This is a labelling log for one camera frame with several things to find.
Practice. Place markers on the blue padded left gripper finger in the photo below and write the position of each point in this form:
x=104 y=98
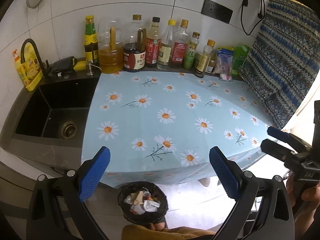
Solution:
x=227 y=171
x=91 y=171

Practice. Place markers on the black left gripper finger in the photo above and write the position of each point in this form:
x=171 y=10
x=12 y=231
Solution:
x=282 y=134
x=278 y=151

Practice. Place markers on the clear plastic wrap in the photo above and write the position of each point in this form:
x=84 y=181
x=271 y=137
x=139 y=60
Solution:
x=130 y=199

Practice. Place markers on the beige paper bag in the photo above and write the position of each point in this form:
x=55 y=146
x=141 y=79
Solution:
x=141 y=196

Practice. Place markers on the white plastic bag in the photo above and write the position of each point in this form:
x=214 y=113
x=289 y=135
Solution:
x=137 y=209

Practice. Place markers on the white paper cup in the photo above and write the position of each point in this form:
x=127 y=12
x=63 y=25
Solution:
x=151 y=206

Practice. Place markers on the black trash bin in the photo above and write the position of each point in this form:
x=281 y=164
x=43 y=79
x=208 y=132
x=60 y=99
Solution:
x=148 y=217

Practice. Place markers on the black kitchen sink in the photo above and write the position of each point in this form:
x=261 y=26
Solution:
x=53 y=104

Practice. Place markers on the person's right hand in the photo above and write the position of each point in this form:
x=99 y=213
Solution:
x=306 y=216

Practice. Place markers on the sink drain strainer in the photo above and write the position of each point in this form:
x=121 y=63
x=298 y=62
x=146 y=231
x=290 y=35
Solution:
x=68 y=130

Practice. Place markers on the mustard fleece sleeve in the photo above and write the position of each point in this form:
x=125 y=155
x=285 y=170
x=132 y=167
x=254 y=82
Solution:
x=131 y=232

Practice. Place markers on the blue patterned cloth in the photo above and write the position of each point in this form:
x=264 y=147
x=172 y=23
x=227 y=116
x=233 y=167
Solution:
x=284 y=60

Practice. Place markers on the blue daisy tablecloth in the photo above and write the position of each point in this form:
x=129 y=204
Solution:
x=160 y=126

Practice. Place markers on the green packet bag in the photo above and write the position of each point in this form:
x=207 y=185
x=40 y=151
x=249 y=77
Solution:
x=239 y=56

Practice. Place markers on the small sesame oil bottle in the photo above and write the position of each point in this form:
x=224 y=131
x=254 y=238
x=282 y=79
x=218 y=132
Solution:
x=205 y=58

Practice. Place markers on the yellow sponge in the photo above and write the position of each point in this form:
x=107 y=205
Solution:
x=80 y=66

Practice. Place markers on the black cloth rag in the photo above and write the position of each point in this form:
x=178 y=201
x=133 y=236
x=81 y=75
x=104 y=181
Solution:
x=64 y=66

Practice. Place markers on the blue white snack bag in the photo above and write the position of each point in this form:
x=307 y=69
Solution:
x=224 y=59

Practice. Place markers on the metal soap dispenser pump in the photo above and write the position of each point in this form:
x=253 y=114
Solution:
x=91 y=68

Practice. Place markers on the black faucet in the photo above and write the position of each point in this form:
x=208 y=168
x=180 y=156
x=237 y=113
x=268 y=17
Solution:
x=33 y=51

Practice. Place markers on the green label sauce bottle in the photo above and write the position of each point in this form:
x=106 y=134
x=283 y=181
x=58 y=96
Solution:
x=91 y=41

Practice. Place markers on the green label small bottle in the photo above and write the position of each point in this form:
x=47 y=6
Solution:
x=191 y=50

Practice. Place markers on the yellow dish soap bottle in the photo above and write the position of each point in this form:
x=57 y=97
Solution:
x=29 y=72

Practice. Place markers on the clear bottle yellow cap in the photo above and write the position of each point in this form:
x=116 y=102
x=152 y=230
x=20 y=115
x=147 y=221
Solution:
x=165 y=46

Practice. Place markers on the large cooking oil jug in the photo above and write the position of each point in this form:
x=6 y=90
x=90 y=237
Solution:
x=110 y=44

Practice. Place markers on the dark soy sauce jug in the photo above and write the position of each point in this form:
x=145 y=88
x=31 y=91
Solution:
x=134 y=48

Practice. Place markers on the red label clear bottle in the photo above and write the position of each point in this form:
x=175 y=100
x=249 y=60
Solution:
x=179 y=45

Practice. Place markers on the red label vinegar bottle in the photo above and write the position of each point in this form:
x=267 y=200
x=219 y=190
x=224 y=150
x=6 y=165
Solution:
x=152 y=44

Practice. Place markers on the black wall socket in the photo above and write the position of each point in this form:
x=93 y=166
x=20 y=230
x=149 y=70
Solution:
x=216 y=11

